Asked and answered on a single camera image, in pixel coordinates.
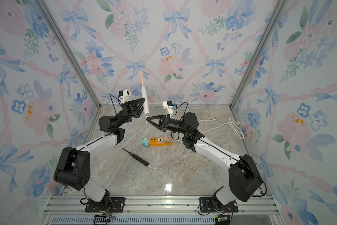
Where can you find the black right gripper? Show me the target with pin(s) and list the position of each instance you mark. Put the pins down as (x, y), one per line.
(165, 123)

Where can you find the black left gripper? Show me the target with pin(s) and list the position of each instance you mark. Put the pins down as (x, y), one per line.
(129, 113)

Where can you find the teal charger adapter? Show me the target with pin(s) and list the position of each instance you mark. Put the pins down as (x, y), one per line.
(145, 142)

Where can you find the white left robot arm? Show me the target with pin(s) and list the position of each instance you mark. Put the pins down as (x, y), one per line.
(74, 165)

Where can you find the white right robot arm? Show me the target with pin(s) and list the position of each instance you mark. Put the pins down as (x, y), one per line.
(243, 175)

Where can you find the orange power strip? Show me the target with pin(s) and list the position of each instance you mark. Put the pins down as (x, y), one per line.
(155, 142)

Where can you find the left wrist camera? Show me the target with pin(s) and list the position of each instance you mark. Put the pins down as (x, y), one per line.
(124, 96)

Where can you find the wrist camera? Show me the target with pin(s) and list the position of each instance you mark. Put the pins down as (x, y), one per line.
(168, 106)
(124, 96)

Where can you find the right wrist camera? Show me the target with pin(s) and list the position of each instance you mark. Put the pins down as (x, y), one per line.
(168, 106)

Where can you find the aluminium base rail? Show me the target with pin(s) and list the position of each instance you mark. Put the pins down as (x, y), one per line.
(162, 210)

